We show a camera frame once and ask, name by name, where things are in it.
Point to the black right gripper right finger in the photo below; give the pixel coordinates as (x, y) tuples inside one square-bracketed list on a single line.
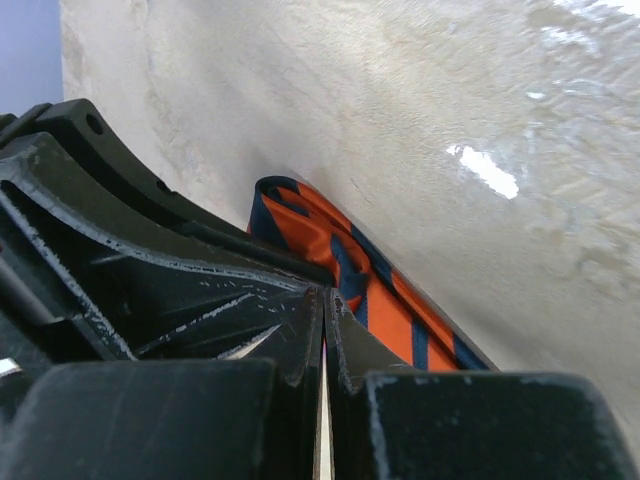
[(391, 421)]

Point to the orange navy striped tie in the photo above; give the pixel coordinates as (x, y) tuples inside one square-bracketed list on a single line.
[(293, 216)]

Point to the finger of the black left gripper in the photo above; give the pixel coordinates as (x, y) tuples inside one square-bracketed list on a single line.
[(78, 127), (88, 276)]

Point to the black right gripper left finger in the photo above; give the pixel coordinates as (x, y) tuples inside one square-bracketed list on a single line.
[(249, 418)]

